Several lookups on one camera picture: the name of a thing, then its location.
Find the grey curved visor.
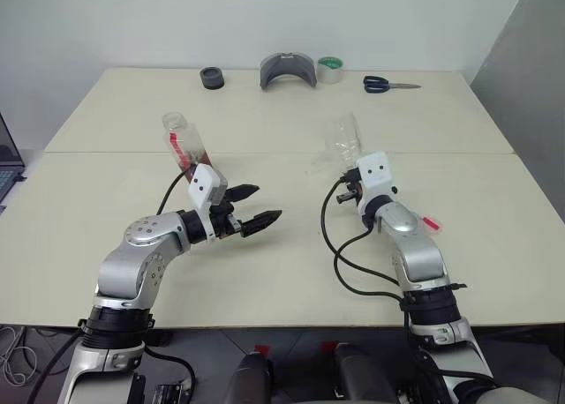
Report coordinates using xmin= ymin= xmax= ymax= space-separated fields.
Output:
xmin=259 ymin=51 xmax=319 ymax=90

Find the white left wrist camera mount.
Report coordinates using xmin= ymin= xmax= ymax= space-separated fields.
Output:
xmin=186 ymin=163 xmax=229 ymax=242

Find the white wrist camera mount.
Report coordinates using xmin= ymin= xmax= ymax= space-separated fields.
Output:
xmin=186 ymin=163 xmax=229 ymax=242
xmin=355 ymin=151 xmax=396 ymax=215

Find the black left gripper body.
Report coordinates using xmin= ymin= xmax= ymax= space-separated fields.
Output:
xmin=209 ymin=198 xmax=246 ymax=241

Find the black round cap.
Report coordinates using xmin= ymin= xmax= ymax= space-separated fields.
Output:
xmin=199 ymin=66 xmax=227 ymax=91

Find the tape roll with green core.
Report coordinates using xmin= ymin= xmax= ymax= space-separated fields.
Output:
xmin=316 ymin=56 xmax=345 ymax=86

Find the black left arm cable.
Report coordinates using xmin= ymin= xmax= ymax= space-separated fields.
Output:
xmin=156 ymin=168 xmax=198 ymax=215

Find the grey partition panel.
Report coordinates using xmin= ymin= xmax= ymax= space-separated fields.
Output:
xmin=469 ymin=0 xmax=565 ymax=227

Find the white floor cable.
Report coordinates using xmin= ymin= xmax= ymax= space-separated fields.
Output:
xmin=0 ymin=325 xmax=40 ymax=385

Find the plastic bottle with red liquid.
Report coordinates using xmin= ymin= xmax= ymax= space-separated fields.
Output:
xmin=162 ymin=111 xmax=218 ymax=183

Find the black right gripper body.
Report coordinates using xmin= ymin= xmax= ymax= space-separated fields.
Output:
xmin=336 ymin=180 xmax=365 ymax=205

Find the clear plastic wine glass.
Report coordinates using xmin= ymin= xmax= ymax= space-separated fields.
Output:
xmin=308 ymin=110 xmax=365 ymax=176

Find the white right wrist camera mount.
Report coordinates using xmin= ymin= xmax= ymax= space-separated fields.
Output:
xmin=355 ymin=151 xmax=396 ymax=215

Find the dark laptop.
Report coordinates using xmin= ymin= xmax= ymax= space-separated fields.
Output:
xmin=0 ymin=111 xmax=28 ymax=216

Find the red and white bottle cap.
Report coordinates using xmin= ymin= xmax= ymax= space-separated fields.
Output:
xmin=421 ymin=215 xmax=444 ymax=236

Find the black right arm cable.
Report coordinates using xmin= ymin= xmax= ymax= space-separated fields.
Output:
xmin=320 ymin=168 xmax=410 ymax=330

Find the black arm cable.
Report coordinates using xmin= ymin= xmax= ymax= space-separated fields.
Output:
xmin=156 ymin=168 xmax=198 ymax=215
xmin=320 ymin=168 xmax=410 ymax=330

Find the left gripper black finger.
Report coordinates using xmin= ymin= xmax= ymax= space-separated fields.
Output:
xmin=240 ymin=208 xmax=283 ymax=240
xmin=225 ymin=183 xmax=261 ymax=205

